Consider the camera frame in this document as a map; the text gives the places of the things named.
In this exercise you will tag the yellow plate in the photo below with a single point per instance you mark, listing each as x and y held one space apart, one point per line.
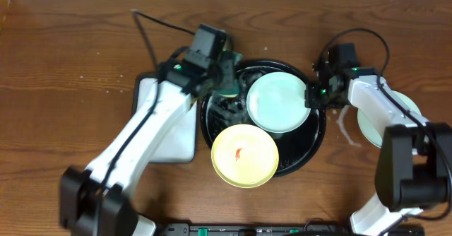
244 156

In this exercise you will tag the green plate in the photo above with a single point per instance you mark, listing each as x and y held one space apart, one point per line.
383 111
276 102

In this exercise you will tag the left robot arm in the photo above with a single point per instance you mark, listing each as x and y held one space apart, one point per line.
97 200

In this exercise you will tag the black round tray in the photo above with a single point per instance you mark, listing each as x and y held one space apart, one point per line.
296 147

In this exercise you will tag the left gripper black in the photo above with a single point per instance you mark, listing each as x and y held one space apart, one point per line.
227 72

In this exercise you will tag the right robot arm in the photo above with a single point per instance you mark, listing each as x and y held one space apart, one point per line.
413 172

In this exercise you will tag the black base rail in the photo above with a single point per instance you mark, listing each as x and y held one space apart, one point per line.
314 227

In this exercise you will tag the green yellow sponge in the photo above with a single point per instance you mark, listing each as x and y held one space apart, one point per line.
228 85

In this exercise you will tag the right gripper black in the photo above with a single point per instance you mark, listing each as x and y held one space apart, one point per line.
311 100

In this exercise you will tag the black rectangular soap tray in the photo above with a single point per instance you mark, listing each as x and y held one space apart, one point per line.
179 145

